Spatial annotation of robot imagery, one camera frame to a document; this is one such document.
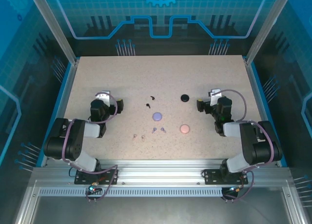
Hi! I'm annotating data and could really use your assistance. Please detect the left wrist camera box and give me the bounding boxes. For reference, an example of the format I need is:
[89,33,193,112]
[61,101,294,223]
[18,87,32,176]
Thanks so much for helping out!
[100,90,112,105]

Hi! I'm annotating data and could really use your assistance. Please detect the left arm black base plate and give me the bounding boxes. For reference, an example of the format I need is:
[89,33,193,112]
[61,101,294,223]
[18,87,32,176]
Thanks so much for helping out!
[74,168,119,185]

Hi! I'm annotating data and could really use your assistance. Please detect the right aluminium frame post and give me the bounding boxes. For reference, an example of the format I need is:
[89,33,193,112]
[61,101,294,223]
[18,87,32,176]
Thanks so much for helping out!
[246,0,293,65]

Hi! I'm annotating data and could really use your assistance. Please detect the right table side rail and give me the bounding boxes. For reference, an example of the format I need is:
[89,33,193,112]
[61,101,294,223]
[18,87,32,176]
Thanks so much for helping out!
[243,58,288,167]

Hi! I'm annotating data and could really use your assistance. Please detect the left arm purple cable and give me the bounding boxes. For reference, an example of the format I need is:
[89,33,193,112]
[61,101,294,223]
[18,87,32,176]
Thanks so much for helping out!
[62,92,119,203]

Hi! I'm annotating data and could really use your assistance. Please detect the left table side rail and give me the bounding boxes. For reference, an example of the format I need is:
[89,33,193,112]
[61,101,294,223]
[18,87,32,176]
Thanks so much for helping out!
[36,59,80,167]

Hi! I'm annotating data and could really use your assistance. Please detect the left aluminium frame post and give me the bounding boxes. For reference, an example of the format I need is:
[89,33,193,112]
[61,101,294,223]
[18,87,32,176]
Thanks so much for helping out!
[26,0,80,65]

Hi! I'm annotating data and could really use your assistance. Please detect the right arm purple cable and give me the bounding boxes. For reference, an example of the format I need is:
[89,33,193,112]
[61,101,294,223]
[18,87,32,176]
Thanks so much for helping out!
[211,89,273,203]

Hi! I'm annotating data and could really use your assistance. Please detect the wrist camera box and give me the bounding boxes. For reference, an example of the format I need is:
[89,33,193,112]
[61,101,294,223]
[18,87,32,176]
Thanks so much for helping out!
[100,90,112,105]
[209,88,224,107]

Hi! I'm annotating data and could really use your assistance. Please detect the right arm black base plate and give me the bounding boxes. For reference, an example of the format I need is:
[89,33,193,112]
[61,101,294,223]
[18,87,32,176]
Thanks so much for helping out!
[203,169,249,185]

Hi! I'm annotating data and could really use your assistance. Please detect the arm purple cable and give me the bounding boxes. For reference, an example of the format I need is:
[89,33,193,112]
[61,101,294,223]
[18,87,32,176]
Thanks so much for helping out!
[62,92,119,203]
[211,89,273,203]

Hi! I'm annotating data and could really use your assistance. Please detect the slotted grey cable duct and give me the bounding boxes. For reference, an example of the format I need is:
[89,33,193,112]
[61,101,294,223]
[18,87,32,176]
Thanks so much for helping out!
[38,187,224,197]

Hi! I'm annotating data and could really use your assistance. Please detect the left connector board with leds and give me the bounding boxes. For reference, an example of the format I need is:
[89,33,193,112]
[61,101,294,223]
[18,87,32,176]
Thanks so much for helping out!
[89,183,102,194]

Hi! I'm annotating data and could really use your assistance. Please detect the aluminium mounting rail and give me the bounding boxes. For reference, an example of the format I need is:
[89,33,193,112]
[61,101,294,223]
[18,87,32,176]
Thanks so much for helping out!
[31,160,293,185]

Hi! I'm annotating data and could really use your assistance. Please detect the aluminium frame post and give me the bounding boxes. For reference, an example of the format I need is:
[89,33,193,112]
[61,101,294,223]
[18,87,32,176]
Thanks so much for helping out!
[246,0,293,65]
[26,0,80,65]

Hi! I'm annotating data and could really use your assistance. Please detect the table side rail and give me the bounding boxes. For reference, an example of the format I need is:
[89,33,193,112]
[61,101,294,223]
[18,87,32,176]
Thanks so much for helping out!
[36,59,80,167]
[243,58,288,167]

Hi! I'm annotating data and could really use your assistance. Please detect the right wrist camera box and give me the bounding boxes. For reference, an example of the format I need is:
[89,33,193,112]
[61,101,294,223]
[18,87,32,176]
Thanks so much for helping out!
[209,88,224,107]

